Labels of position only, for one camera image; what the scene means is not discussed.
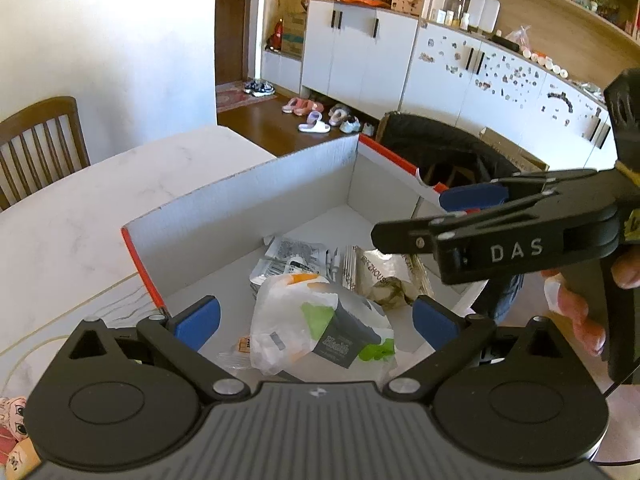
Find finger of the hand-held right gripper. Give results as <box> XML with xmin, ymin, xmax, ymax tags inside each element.
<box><xmin>440</xmin><ymin>169</ymin><xmax>612</xmax><ymax>211</ymax></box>
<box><xmin>371</xmin><ymin>194</ymin><xmax>619</xmax><ymax>255</ymax></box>

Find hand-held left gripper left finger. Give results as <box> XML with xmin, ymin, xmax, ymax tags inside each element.
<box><xmin>67</xmin><ymin>296</ymin><xmax>249</xmax><ymax>405</ymax></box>

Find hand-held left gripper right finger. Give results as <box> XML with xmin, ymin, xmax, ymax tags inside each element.
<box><xmin>382</xmin><ymin>296</ymin><xmax>576</xmax><ymax>405</ymax></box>

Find white cable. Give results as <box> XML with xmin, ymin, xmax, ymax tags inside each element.
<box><xmin>324</xmin><ymin>246</ymin><xmax>347</xmax><ymax>287</ymax></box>

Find white and green plastic bag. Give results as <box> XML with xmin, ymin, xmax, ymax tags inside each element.
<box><xmin>249</xmin><ymin>272</ymin><xmax>397</xmax><ymax>382</ymax></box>

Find white packet with grey print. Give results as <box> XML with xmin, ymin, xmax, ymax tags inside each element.
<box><xmin>249</xmin><ymin>236</ymin><xmax>329</xmax><ymax>292</ymax></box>

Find white cardboard box red edge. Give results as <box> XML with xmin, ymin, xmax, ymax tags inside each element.
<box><xmin>121</xmin><ymin>134</ymin><xmax>497</xmax><ymax>391</ymax></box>

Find white marble desktop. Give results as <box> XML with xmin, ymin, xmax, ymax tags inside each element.
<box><xmin>0</xmin><ymin>125</ymin><xmax>278</xmax><ymax>411</ymax></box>

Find person's right hand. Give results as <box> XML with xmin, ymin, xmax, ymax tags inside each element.
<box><xmin>541</xmin><ymin>249</ymin><xmax>640</xmax><ymax>357</ymax></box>

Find large brown cardboard box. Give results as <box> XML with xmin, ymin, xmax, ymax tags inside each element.
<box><xmin>476</xmin><ymin>126</ymin><xmax>551</xmax><ymax>174</ymax></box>

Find white cabinet with stickers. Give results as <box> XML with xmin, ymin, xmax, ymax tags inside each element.
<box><xmin>400</xmin><ymin>20</ymin><xmax>621</xmax><ymax>171</ymax></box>

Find white shoes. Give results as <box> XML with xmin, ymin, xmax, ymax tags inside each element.
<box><xmin>340</xmin><ymin>115</ymin><xmax>377</xmax><ymax>137</ymax></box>

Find white and purple slipper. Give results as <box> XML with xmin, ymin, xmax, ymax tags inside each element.
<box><xmin>298</xmin><ymin>111</ymin><xmax>332</xmax><ymax>135</ymax></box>

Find pink slippers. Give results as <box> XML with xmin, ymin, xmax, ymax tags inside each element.
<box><xmin>282</xmin><ymin>97</ymin><xmax>324</xmax><ymax>115</ymax></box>

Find clear bag with red items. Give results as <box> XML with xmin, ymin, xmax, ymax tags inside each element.
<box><xmin>504</xmin><ymin>24</ymin><xmax>534</xmax><ymax>47</ymax></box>

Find white two-door cabinet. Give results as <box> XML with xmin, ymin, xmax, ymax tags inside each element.
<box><xmin>300</xmin><ymin>0</ymin><xmax>420</xmax><ymax>111</ymax></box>

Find white cutting boards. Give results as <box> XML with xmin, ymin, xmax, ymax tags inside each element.
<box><xmin>467</xmin><ymin>0</ymin><xmax>501</xmax><ymax>32</ymax></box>

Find patterned door rug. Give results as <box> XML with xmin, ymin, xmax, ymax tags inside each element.
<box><xmin>216</xmin><ymin>82</ymin><xmax>277</xmax><ymax>114</ymax></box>

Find cartoon face packet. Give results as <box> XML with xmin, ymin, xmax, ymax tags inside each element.
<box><xmin>0</xmin><ymin>395</ymin><xmax>42</xmax><ymax>472</ymax></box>

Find stacked cardboard boxes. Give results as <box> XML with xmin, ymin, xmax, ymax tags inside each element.
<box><xmin>282</xmin><ymin>12</ymin><xmax>307</xmax><ymax>57</ymax></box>

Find brown wooden chair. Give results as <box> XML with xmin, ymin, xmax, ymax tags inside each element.
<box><xmin>0</xmin><ymin>96</ymin><xmax>91</xmax><ymax>212</ymax></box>

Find dark brown door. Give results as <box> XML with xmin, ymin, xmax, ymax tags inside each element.
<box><xmin>216</xmin><ymin>0</ymin><xmax>267</xmax><ymax>87</ymax></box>

